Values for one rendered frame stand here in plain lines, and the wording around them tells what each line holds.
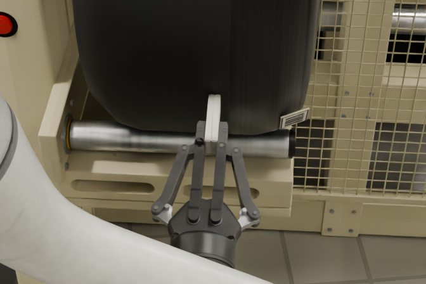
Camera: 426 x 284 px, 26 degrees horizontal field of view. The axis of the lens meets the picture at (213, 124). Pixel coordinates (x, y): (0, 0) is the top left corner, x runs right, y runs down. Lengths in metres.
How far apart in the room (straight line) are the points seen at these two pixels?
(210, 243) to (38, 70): 0.51
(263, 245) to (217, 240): 1.42
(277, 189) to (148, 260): 0.69
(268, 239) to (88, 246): 1.78
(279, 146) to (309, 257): 1.08
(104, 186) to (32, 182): 0.82
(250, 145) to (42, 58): 0.34
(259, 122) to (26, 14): 0.38
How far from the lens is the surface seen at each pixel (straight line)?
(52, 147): 1.36
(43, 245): 0.66
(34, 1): 1.35
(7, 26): 1.38
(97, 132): 1.39
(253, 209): 1.07
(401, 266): 2.44
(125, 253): 0.71
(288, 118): 1.23
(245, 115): 1.19
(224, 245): 1.03
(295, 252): 2.43
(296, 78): 1.16
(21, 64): 1.42
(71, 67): 1.47
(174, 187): 1.08
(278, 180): 1.39
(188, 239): 1.02
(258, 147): 1.37
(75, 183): 1.45
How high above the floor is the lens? 1.84
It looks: 42 degrees down
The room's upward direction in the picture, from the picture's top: straight up
